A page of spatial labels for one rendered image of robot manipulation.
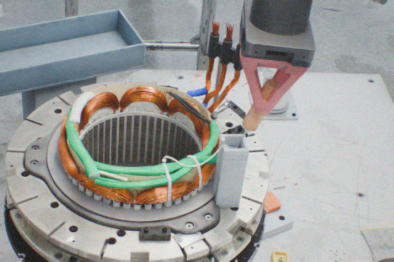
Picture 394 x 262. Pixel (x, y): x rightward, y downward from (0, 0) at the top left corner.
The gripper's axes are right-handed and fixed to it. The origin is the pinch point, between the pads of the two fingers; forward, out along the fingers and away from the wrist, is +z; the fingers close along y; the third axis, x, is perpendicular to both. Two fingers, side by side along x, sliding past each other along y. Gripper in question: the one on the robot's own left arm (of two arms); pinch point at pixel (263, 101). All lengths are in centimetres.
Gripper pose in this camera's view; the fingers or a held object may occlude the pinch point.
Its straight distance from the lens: 81.5
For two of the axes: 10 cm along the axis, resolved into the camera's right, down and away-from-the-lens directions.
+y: 0.3, -5.6, 8.3
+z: -1.1, 8.2, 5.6
